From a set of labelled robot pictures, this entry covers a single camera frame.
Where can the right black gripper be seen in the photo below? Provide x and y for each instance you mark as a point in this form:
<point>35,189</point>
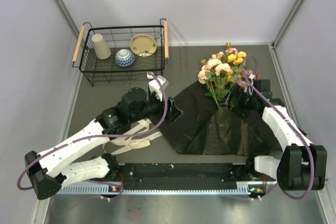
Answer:
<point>245,112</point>

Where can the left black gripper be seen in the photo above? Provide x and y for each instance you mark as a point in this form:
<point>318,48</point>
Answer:
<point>172,113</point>

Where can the black wrapping paper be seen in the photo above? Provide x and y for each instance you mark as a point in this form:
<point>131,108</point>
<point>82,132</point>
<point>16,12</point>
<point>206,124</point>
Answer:
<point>205,129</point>

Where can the cream ribbon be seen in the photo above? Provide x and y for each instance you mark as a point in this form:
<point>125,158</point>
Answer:
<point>124,144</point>

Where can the flower bouquet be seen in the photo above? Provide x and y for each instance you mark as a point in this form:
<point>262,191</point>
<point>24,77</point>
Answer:
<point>222,71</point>

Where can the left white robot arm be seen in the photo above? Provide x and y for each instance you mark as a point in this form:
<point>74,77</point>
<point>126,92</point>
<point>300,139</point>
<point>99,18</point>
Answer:
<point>51,170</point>

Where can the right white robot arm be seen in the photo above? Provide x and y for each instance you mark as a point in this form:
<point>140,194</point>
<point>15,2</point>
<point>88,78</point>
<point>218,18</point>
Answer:
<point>302,164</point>

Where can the blue white ceramic bowl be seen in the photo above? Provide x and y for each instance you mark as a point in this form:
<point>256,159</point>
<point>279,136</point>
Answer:
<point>124,58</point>

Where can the yellow gold plate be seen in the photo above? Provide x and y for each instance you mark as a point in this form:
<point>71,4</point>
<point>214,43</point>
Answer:
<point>143,45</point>

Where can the beige paper cup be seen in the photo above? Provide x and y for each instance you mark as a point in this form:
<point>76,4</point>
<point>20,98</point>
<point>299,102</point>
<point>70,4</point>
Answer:
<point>102,49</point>

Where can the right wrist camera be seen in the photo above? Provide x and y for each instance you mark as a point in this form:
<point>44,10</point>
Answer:
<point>254,77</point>

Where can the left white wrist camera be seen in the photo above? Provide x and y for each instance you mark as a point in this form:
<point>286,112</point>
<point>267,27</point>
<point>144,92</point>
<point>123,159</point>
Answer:
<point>157,85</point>

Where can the black wire basket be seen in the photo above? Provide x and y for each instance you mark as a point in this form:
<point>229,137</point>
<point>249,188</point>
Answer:
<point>119,37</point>

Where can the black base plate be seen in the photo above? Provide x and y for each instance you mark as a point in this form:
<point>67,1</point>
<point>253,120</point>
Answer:
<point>227,172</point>

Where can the grey cable duct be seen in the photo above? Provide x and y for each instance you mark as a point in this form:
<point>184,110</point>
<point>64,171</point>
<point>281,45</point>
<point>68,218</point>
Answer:
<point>100,189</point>

